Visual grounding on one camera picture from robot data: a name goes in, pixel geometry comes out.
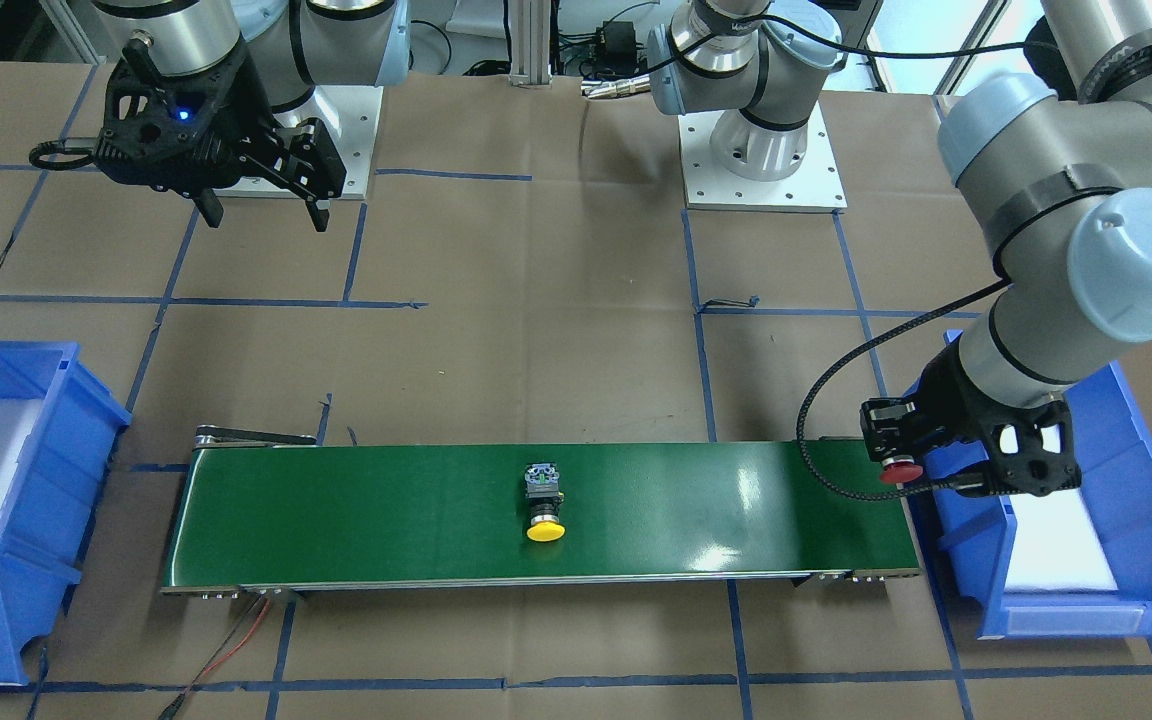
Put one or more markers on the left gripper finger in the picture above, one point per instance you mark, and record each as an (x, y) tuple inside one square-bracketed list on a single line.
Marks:
[(894, 429)]

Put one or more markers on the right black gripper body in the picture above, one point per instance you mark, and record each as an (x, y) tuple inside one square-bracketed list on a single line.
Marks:
[(238, 122)]

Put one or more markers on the green conveyor belt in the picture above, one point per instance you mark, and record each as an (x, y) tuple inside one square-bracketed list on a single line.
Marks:
[(349, 518)]

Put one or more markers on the red push button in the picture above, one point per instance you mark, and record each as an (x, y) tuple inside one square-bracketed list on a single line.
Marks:
[(898, 471)]

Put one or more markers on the blue plastic bin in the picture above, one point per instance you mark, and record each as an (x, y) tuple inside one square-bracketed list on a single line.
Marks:
[(1114, 450), (47, 514)]

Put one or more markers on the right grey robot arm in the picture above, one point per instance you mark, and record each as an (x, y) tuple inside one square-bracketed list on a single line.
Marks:
[(298, 47)]

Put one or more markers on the aluminium profile post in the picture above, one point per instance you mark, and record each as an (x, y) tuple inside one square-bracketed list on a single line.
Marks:
[(529, 35)]

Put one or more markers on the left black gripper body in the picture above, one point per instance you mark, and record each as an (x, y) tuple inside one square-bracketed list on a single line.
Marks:
[(944, 402)]

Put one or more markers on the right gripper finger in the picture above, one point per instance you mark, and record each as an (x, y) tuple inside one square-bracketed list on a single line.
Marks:
[(302, 159), (208, 205)]

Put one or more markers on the yellow push button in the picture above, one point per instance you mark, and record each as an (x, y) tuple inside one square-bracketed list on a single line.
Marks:
[(543, 495)]

